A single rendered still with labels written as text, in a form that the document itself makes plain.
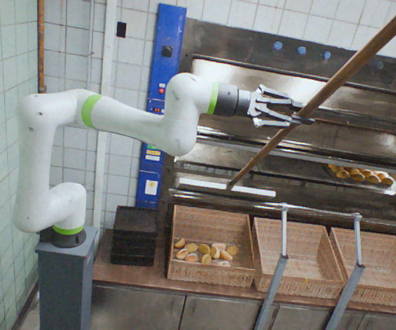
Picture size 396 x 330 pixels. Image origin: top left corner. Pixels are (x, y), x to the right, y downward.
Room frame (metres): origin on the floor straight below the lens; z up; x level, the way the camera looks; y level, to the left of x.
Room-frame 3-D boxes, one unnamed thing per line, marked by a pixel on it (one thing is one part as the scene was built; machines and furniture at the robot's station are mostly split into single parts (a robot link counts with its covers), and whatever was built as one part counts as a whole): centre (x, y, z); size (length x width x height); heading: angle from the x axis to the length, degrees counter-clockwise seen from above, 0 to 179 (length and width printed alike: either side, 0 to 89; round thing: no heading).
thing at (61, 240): (1.21, 0.55, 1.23); 0.26 x 0.15 x 0.06; 95
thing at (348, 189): (2.35, -0.71, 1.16); 1.80 x 0.06 x 0.04; 97
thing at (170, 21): (3.13, 0.43, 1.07); 1.93 x 0.16 x 2.15; 7
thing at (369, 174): (2.83, -1.24, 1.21); 0.61 x 0.48 x 0.06; 7
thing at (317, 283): (2.07, -0.76, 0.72); 0.56 x 0.49 x 0.28; 97
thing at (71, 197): (1.20, 0.50, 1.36); 0.16 x 0.13 x 0.19; 151
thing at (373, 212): (2.33, -0.71, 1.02); 1.79 x 0.11 x 0.19; 97
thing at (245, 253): (2.02, -0.17, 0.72); 0.56 x 0.49 x 0.28; 97
